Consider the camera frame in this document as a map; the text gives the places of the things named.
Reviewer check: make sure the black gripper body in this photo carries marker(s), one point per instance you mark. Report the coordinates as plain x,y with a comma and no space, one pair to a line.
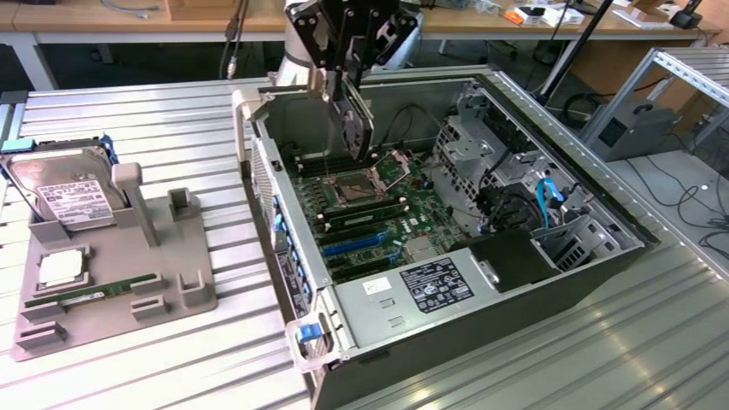
358,13

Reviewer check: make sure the green graphics card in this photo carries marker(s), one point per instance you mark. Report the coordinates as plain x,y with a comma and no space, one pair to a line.
356,128

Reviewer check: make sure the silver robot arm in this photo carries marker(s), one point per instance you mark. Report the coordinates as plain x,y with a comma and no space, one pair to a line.
292,64

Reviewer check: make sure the wooden desk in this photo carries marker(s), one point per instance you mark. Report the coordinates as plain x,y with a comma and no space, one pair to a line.
45,17
484,25

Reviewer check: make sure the orange white box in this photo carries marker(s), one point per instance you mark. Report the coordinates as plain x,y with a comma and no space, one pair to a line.
514,15

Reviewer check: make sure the wooden box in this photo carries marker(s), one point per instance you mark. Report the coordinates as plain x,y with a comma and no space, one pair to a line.
199,10

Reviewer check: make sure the small black device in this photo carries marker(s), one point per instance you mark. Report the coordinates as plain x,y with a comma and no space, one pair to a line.
534,17

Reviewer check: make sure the RAM slot white clips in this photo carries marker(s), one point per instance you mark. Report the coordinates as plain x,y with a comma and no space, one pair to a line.
318,156
364,229
318,165

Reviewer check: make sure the thin metal locking lever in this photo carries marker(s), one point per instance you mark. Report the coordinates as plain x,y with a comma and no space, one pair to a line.
328,164

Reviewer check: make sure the black stand pole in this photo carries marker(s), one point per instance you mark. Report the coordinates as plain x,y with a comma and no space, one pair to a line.
577,47

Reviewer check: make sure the metal socket cover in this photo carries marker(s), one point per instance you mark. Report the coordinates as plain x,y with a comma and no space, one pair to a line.
374,171

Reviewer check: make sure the CPU socket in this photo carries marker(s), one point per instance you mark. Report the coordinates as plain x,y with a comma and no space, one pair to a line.
353,190

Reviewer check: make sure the metal drive cage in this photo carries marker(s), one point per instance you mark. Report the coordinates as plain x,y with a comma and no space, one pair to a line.
456,179

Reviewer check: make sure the cardboard box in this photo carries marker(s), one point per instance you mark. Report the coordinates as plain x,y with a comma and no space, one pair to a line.
644,13

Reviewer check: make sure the green motherboard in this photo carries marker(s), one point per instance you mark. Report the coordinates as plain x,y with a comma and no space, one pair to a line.
433,200

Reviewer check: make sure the RAM stick with grey label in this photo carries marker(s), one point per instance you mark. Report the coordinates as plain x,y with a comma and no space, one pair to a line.
366,217

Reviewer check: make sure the grey control box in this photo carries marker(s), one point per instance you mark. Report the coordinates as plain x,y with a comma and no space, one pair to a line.
637,132

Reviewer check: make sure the black desk device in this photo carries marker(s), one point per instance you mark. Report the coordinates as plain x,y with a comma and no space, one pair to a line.
686,19

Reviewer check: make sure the silver chipset heatsink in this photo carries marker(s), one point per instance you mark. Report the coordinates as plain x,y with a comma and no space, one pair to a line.
420,249

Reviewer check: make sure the black expansion slot blue latch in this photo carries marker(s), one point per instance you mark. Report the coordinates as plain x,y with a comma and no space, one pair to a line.
364,265

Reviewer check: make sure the hard disk with blue carrier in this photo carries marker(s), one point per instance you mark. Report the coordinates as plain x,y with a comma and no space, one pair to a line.
68,188

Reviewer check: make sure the black plastic shroud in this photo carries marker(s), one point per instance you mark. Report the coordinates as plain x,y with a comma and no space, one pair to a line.
501,262

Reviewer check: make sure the metal disk bay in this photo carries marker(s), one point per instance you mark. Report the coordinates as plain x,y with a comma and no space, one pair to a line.
574,252

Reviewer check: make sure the silver power supply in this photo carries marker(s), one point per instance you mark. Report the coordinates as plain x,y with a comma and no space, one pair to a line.
370,316

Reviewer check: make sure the silver CPU chip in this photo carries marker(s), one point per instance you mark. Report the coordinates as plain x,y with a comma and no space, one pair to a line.
60,267

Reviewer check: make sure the blue release latch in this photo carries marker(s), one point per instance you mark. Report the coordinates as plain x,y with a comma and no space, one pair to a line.
308,334

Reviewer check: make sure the green RAM stick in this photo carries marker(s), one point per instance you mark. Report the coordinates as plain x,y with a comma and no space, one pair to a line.
91,291

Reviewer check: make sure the open black PC case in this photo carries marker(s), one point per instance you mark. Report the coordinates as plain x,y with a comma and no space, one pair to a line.
512,333

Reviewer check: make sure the grey parts rack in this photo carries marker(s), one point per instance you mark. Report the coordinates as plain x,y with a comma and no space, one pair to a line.
96,324

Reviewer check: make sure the aluminium profile frame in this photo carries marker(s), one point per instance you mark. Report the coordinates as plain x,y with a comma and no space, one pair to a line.
692,64

